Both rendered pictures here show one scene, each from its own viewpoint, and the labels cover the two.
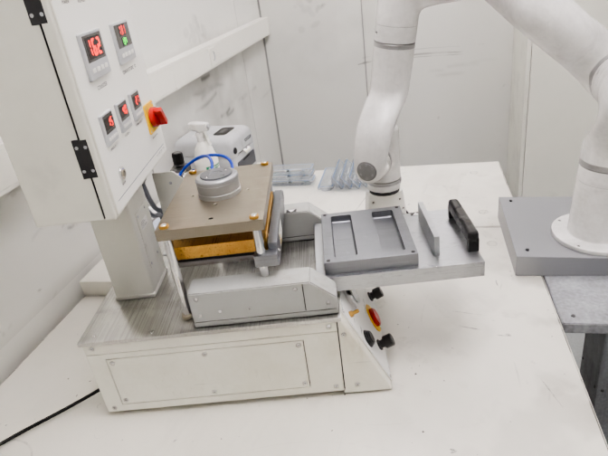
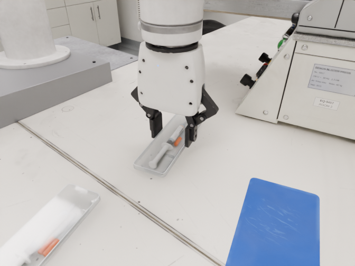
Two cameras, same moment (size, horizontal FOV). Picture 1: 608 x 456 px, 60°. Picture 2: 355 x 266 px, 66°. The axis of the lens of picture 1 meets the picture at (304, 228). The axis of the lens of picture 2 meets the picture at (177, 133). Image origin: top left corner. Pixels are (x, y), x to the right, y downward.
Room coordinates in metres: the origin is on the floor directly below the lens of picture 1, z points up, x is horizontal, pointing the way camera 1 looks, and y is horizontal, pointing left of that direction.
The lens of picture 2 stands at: (1.56, -0.05, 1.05)
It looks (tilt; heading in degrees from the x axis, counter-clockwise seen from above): 35 degrees down; 204
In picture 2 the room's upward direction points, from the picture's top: straight up
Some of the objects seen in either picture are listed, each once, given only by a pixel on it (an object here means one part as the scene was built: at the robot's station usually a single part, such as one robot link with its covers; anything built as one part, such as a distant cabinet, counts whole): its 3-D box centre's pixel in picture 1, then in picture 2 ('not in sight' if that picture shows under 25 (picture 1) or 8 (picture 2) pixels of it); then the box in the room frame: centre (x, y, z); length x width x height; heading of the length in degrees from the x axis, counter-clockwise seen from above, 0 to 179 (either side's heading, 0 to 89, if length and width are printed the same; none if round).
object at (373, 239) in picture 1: (365, 237); not in sight; (0.88, -0.12, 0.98); 0.20 x 0.17 x 0.03; 176
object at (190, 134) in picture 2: not in sight; (197, 128); (1.20, -0.17, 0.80); 0.03 x 0.03 x 0.07; 0
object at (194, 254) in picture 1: (225, 212); not in sight; (0.91, 0.14, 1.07); 0.22 x 0.17 x 0.10; 176
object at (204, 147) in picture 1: (206, 157); not in sight; (1.71, 0.30, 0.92); 0.09 x 0.08 x 0.25; 55
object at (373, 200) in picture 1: (384, 204); (172, 72); (1.20, -0.21, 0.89); 0.10 x 0.08 x 0.11; 90
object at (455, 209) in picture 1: (462, 223); not in sight; (0.87, -0.30, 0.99); 0.15 x 0.02 x 0.04; 176
